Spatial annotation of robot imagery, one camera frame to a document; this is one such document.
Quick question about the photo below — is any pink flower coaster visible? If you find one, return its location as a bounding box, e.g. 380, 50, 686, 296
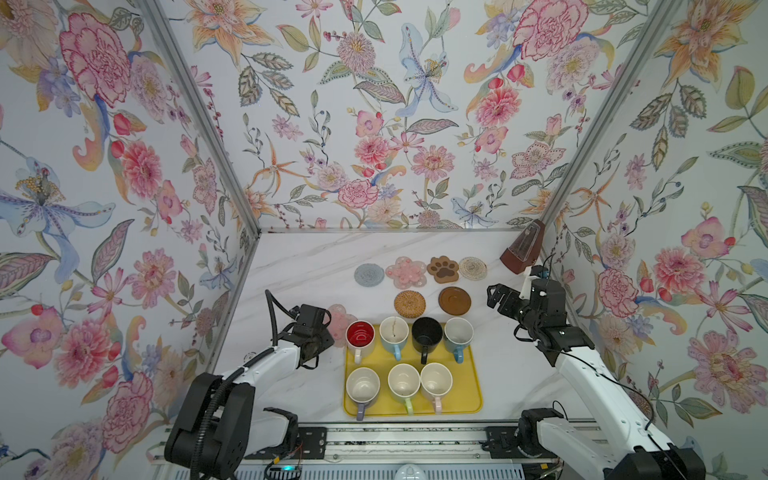
328, 304, 358, 348
384, 256, 427, 290

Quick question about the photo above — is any grey woven coaster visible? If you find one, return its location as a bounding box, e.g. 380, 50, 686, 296
354, 263, 385, 288

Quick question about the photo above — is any colourful embroidered coaster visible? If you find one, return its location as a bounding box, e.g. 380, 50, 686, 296
459, 257, 488, 281

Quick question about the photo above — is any teal blue mug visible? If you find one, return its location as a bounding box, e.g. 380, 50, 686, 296
443, 317, 474, 364

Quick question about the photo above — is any brown wooden round coaster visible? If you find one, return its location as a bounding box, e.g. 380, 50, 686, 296
438, 287, 472, 317

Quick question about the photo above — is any rattan woven coaster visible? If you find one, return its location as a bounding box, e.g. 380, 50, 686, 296
394, 290, 426, 319

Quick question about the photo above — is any brown paw coaster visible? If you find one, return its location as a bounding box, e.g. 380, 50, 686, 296
427, 255, 460, 284

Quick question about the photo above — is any pink handle mug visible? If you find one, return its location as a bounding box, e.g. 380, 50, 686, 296
420, 362, 453, 415

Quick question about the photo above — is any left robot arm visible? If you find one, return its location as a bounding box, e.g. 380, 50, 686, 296
163, 304, 335, 479

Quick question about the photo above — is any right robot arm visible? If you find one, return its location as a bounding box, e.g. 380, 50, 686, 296
487, 266, 706, 479

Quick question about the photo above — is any red interior mug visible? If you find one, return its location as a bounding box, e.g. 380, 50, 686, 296
345, 320, 376, 365

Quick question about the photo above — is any red brown metronome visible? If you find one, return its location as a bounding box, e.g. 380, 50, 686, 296
500, 220, 545, 274

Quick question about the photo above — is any light blue mug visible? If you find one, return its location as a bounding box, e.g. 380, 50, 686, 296
379, 316, 410, 362

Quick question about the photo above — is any yellow tray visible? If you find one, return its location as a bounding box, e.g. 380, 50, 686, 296
342, 341, 484, 421

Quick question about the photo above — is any black mug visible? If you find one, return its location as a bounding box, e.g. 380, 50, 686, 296
411, 317, 443, 365

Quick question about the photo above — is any purple handle mug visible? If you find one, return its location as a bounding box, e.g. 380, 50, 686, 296
345, 367, 381, 422

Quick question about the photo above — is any green handle mug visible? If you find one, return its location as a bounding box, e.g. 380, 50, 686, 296
387, 363, 421, 416

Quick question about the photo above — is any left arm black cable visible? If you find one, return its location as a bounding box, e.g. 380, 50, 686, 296
188, 289, 301, 475

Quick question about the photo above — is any aluminium rail base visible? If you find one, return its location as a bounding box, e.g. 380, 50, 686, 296
146, 419, 661, 466

